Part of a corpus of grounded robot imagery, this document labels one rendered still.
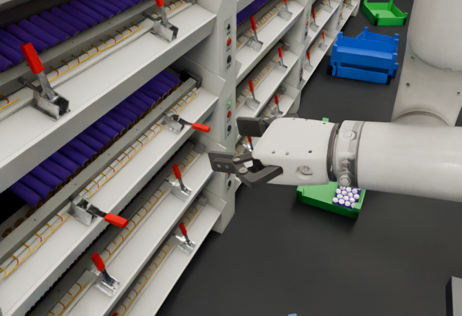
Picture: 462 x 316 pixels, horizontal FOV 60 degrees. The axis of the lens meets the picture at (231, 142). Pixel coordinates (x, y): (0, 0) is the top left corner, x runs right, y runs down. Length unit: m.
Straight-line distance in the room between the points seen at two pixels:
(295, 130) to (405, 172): 0.15
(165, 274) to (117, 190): 0.40
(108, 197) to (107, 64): 0.22
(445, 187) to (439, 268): 0.84
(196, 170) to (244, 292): 0.36
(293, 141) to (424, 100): 0.17
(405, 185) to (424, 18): 0.18
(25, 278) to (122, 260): 0.26
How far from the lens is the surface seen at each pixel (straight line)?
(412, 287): 1.24
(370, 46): 2.27
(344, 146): 0.49
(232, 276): 1.16
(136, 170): 0.74
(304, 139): 0.52
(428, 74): 0.54
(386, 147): 0.48
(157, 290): 1.03
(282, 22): 1.37
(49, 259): 0.64
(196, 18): 0.82
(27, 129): 0.54
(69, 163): 0.71
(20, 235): 0.63
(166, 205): 0.92
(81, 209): 0.65
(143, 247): 0.86
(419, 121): 0.52
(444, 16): 0.41
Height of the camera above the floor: 0.96
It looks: 37 degrees down
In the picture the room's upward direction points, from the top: straight up
